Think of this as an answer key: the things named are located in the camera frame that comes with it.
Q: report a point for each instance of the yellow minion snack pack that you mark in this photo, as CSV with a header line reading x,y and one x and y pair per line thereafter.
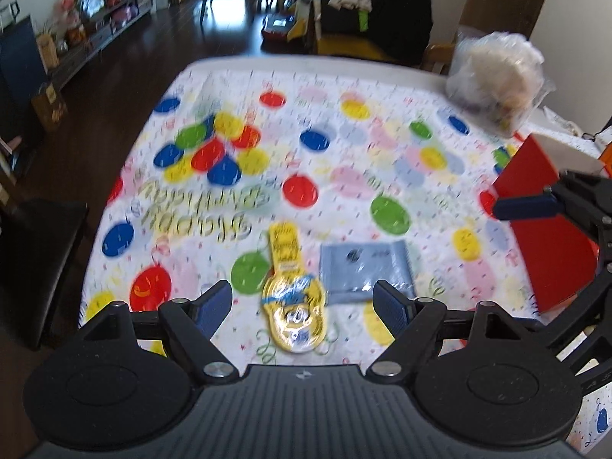
x,y
293,299

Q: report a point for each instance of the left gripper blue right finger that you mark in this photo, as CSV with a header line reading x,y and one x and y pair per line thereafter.
x,y
416,327

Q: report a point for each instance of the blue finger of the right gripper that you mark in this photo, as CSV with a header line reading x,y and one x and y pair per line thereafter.
x,y
543,206

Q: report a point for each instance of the clear bag of snacks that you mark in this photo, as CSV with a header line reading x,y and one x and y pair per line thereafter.
x,y
500,77

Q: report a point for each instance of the balloon birthday tablecloth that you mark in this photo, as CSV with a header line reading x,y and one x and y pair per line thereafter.
x,y
228,153

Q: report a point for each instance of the brown paper bag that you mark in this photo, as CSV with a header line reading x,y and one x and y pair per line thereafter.
x,y
49,107

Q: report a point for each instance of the light blue snack packet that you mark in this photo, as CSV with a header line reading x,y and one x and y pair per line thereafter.
x,y
349,271

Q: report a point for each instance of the long tv cabinet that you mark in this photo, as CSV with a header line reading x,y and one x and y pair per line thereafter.
x,y
106,26

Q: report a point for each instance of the black dining chair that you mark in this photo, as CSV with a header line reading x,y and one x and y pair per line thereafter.
x,y
39,242

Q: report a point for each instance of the black jacket on chair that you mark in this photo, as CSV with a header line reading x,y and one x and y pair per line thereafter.
x,y
394,31

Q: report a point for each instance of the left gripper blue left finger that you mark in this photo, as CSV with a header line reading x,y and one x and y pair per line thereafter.
x,y
188,330

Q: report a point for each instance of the red white cardboard box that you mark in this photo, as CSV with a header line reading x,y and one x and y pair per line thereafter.
x,y
559,258

